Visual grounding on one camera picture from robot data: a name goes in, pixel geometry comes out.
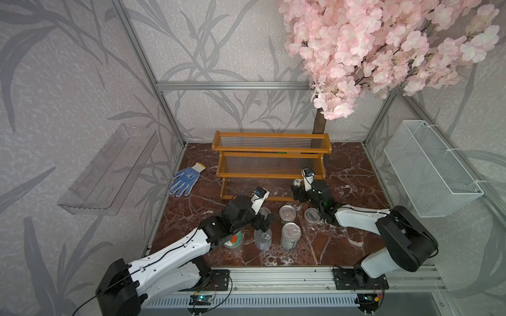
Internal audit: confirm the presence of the clear seed jar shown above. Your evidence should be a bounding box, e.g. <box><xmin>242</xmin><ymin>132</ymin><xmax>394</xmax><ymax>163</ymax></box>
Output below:
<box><xmin>259</xmin><ymin>208</ymin><xmax>271</xmax><ymax>218</ymax></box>

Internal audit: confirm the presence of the clear seed jar shelf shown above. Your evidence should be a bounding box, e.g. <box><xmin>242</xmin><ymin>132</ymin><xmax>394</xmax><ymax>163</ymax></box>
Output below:
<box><xmin>304</xmin><ymin>208</ymin><xmax>322</xmax><ymax>225</ymax></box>

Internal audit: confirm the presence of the tin can purple label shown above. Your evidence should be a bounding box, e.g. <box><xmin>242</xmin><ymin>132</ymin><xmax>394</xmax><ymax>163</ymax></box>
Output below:
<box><xmin>254</xmin><ymin>229</ymin><xmax>273</xmax><ymax>251</ymax></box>

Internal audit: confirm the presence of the silver tin can green label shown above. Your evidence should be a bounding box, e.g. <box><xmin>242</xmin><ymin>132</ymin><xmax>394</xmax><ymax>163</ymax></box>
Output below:
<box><xmin>279</xmin><ymin>205</ymin><xmax>296</xmax><ymax>225</ymax></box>

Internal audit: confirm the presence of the jar with red green lid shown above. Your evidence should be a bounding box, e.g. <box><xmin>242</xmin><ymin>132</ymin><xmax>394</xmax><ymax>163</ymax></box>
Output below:
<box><xmin>224</xmin><ymin>231</ymin><xmax>244</xmax><ymax>251</ymax></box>

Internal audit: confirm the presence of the tall can green white label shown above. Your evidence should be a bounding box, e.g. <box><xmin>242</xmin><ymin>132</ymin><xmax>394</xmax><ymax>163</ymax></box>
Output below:
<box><xmin>281</xmin><ymin>223</ymin><xmax>302</xmax><ymax>250</ymax></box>

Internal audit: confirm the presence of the orange wooden three-tier shelf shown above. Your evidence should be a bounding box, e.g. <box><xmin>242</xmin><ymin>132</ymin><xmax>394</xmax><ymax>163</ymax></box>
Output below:
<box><xmin>212</xmin><ymin>131</ymin><xmax>332</xmax><ymax>201</ymax></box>

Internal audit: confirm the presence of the jar red green label bottom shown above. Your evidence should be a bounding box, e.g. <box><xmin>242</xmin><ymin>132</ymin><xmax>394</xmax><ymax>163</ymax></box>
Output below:
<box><xmin>293</xmin><ymin>179</ymin><xmax>304</xmax><ymax>188</ymax></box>

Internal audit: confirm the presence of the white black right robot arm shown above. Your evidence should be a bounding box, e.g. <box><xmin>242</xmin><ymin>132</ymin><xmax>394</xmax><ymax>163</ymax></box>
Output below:
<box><xmin>291</xmin><ymin>179</ymin><xmax>439</xmax><ymax>283</ymax></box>

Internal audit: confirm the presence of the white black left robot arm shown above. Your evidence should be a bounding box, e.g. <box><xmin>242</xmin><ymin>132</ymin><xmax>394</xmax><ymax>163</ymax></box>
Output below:
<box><xmin>96</xmin><ymin>187</ymin><xmax>275</xmax><ymax>315</ymax></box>

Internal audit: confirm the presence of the brown tree trunk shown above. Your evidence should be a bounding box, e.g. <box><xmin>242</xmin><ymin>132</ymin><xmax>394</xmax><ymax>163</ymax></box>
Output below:
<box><xmin>312</xmin><ymin>109</ymin><xmax>327</xmax><ymax>134</ymax></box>

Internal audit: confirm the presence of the blue white work glove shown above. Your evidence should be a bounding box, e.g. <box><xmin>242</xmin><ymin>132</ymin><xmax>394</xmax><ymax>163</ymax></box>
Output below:
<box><xmin>169</xmin><ymin>163</ymin><xmax>206</xmax><ymax>197</ymax></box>

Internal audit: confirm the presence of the green circuit board left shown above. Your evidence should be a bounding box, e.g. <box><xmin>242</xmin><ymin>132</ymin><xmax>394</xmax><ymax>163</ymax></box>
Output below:
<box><xmin>188</xmin><ymin>294</ymin><xmax>213</xmax><ymax>306</ymax></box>

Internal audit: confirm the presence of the pink blossom tree crown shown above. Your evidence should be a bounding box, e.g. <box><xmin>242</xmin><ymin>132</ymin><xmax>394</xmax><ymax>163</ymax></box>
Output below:
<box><xmin>279</xmin><ymin>0</ymin><xmax>500</xmax><ymax>121</ymax></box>

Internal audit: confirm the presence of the aluminium horizontal back bar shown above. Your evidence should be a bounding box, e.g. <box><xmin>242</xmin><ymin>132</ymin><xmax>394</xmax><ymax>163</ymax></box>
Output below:
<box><xmin>156</xmin><ymin>81</ymin><xmax>310</xmax><ymax>91</ymax></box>

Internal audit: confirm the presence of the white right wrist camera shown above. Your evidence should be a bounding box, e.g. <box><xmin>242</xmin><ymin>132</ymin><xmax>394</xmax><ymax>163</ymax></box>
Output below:
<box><xmin>302</xmin><ymin>168</ymin><xmax>315</xmax><ymax>192</ymax></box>

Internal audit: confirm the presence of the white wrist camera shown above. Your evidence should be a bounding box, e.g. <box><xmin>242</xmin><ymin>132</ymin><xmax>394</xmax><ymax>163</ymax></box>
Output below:
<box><xmin>251</xmin><ymin>186</ymin><xmax>270</xmax><ymax>214</ymax></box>
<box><xmin>302</xmin><ymin>168</ymin><xmax>315</xmax><ymax>192</ymax></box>

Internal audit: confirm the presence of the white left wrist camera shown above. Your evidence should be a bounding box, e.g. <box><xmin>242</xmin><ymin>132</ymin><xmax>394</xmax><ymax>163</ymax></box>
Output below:
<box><xmin>251</xmin><ymin>186</ymin><xmax>270</xmax><ymax>214</ymax></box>

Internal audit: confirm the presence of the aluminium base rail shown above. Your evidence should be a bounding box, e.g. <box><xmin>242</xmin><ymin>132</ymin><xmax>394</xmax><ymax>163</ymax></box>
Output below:
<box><xmin>225</xmin><ymin>265</ymin><xmax>447</xmax><ymax>294</ymax></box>

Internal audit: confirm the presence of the aluminium frame post right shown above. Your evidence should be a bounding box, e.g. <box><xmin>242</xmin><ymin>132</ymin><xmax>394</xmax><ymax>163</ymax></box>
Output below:
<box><xmin>362</xmin><ymin>90</ymin><xmax>397</xmax><ymax>146</ymax></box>

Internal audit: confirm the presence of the aluminium frame post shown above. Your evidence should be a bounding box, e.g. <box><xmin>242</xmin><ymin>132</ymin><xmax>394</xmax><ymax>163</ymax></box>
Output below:
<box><xmin>110</xmin><ymin>0</ymin><xmax>187</xmax><ymax>147</ymax></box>
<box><xmin>362</xmin><ymin>90</ymin><xmax>397</xmax><ymax>146</ymax></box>

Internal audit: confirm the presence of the circuit board right with wires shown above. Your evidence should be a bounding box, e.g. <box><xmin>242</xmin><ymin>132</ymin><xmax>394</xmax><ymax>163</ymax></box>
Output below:
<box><xmin>354</xmin><ymin>294</ymin><xmax>383</xmax><ymax>315</ymax></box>

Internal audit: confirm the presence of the white wire mesh basket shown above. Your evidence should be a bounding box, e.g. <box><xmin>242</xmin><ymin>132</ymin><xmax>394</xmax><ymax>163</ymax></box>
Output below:
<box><xmin>384</xmin><ymin>120</ymin><xmax>484</xmax><ymax>218</ymax></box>

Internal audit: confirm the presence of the clear acrylic wall shelf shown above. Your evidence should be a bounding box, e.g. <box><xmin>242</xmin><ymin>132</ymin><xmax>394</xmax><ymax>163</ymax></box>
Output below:
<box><xmin>57</xmin><ymin>124</ymin><xmax>159</xmax><ymax>216</ymax></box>

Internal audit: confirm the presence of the aluminium frame post left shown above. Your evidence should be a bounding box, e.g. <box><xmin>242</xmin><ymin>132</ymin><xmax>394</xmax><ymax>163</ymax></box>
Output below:
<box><xmin>110</xmin><ymin>0</ymin><xmax>187</xmax><ymax>147</ymax></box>

